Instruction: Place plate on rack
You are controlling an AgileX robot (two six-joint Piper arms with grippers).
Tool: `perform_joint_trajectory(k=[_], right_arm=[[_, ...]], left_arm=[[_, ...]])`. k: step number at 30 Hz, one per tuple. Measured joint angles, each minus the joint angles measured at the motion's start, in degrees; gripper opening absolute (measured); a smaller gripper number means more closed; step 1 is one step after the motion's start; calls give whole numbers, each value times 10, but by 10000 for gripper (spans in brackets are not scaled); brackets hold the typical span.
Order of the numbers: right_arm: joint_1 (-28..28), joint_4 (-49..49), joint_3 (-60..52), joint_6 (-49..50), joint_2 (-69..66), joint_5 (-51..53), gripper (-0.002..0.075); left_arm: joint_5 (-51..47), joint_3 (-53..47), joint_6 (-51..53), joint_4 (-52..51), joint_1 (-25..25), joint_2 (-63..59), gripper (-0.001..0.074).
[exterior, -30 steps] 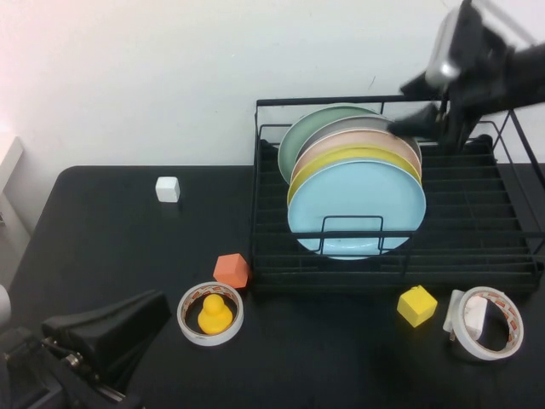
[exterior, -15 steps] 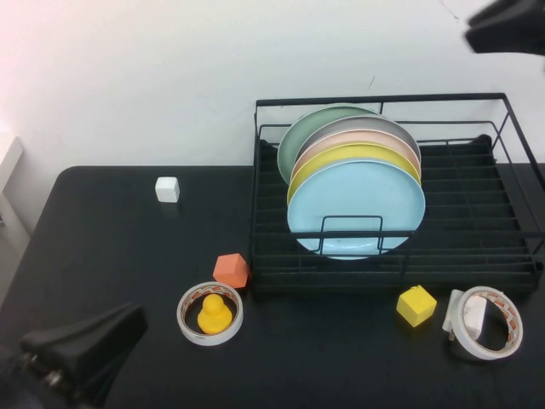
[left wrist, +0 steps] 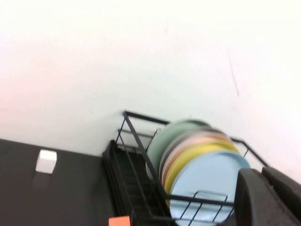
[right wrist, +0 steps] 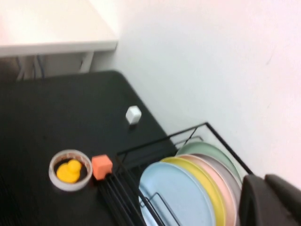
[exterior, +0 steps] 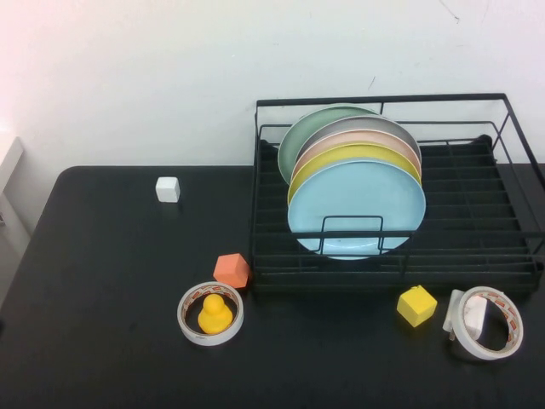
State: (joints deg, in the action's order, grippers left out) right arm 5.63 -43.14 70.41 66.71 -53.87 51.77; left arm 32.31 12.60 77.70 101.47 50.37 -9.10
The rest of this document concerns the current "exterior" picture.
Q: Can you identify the white wall panel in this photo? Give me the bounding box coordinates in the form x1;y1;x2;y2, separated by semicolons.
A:
0;135;26;197

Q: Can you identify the grey plate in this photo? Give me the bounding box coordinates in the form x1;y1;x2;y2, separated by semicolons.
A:
297;114;423;168

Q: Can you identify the yellow plate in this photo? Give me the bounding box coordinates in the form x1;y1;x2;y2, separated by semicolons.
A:
287;143;423;202

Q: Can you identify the black plastic drip tray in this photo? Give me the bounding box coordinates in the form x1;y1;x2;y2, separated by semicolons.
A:
251;134;545;297

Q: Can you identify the white cube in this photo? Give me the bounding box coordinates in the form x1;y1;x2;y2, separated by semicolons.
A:
155;176;181;204

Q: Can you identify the black wire dish rack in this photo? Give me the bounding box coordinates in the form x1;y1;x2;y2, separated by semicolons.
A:
249;92;545;300

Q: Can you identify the white power adapter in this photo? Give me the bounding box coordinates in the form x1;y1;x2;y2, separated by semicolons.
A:
442;289;489;343

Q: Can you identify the white tape roll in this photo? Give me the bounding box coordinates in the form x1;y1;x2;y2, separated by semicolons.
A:
176;280;245;348
451;285;524;361

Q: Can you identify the pink plate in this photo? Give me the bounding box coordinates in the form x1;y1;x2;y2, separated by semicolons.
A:
290;130;422;181

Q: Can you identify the yellow rubber duck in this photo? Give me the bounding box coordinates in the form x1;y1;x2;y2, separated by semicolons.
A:
197;293;234;335

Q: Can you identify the yellow foam cube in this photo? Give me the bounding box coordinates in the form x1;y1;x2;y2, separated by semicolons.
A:
396;285;439;329

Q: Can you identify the green plate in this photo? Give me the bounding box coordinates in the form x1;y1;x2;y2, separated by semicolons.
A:
277;104;381;184

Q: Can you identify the orange cube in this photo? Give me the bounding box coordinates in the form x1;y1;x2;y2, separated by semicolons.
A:
212;252;253;291

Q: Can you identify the light blue plate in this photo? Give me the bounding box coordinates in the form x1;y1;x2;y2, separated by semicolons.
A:
286;157;427;262

